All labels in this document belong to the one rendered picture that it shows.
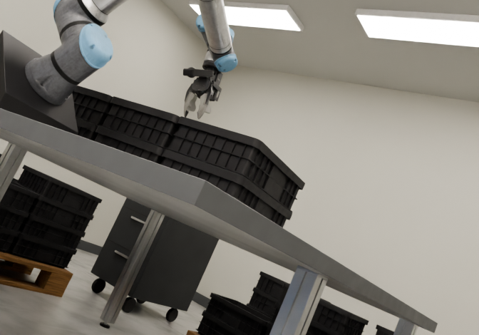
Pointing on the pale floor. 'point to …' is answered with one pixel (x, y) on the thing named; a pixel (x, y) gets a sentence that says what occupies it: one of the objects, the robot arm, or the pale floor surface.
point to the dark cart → (155, 260)
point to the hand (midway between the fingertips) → (192, 113)
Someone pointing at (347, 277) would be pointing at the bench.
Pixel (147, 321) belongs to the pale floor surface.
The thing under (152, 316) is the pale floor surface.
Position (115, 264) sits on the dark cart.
